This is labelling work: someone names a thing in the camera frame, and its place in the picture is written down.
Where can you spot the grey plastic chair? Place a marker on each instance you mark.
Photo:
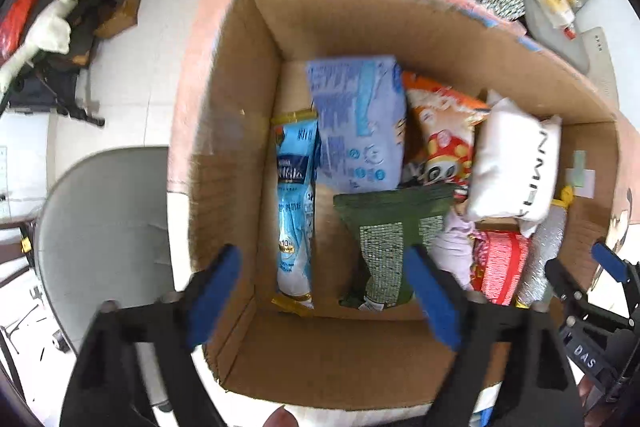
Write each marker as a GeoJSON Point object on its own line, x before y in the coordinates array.
{"type": "Point", "coordinates": [100, 227]}

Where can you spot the long blue pouch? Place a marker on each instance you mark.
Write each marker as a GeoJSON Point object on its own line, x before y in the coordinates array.
{"type": "Point", "coordinates": [295, 207]}

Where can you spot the small pink-white packet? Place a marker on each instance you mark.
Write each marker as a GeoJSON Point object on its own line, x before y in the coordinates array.
{"type": "Point", "coordinates": [455, 247]}

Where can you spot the white leaning board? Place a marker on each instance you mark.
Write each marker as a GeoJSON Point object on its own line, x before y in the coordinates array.
{"type": "Point", "coordinates": [600, 62]}

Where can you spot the small red blue box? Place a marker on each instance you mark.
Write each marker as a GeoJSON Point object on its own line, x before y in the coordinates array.
{"type": "Point", "coordinates": [569, 32]}

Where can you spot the small brown cardboard box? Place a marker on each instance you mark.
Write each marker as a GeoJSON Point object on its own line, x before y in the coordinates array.
{"type": "Point", "coordinates": [120, 14]}

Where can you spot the red snack packet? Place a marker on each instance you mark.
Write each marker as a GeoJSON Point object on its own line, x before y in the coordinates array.
{"type": "Point", "coordinates": [500, 262]}

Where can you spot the white goose plush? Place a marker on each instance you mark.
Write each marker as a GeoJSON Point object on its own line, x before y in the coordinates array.
{"type": "Point", "coordinates": [50, 27]}

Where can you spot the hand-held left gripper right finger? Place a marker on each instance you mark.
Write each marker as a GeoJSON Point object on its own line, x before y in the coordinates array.
{"type": "Point", "coordinates": [432, 297]}

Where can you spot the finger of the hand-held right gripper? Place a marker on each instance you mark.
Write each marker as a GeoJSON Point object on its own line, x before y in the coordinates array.
{"type": "Point", "coordinates": [565, 279]}
{"type": "Point", "coordinates": [612, 262]}

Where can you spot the silver yellow-edged packet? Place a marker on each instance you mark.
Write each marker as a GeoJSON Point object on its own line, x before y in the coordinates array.
{"type": "Point", "coordinates": [542, 252]}

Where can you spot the orange snack packet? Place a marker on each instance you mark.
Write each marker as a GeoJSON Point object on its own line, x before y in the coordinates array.
{"type": "Point", "coordinates": [440, 142]}

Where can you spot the light blue tissue pack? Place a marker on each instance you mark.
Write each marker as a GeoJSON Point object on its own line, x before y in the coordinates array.
{"type": "Point", "coordinates": [355, 132]}

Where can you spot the white soft packet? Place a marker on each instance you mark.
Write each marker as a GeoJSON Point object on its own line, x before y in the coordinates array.
{"type": "Point", "coordinates": [510, 157]}

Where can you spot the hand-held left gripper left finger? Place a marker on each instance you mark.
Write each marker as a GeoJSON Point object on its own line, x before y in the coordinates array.
{"type": "Point", "coordinates": [215, 297]}

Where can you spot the green wet wipes pack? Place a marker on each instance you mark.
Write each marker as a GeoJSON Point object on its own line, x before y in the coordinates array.
{"type": "Point", "coordinates": [385, 227]}

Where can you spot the red plastic bag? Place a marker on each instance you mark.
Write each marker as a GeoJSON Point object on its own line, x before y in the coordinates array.
{"type": "Point", "coordinates": [20, 17]}

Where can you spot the person's right hand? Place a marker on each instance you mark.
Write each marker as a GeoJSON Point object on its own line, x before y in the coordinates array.
{"type": "Point", "coordinates": [587, 394]}

